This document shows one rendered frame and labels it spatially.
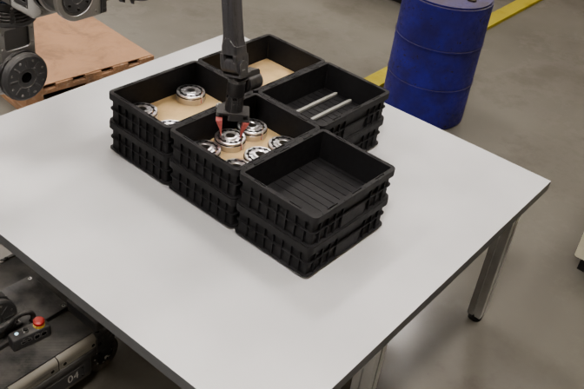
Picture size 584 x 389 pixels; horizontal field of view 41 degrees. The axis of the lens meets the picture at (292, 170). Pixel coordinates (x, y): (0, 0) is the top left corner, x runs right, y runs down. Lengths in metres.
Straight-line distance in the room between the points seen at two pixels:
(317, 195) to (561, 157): 2.50
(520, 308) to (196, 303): 1.73
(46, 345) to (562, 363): 1.96
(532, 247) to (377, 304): 1.73
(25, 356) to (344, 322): 1.07
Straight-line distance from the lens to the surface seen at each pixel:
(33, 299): 2.86
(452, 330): 3.30
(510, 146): 4.64
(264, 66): 3.12
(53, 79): 4.37
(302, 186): 2.44
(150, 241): 2.38
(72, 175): 2.65
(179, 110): 2.76
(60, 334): 2.76
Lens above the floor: 2.22
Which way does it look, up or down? 34 degrees down
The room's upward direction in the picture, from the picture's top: 8 degrees clockwise
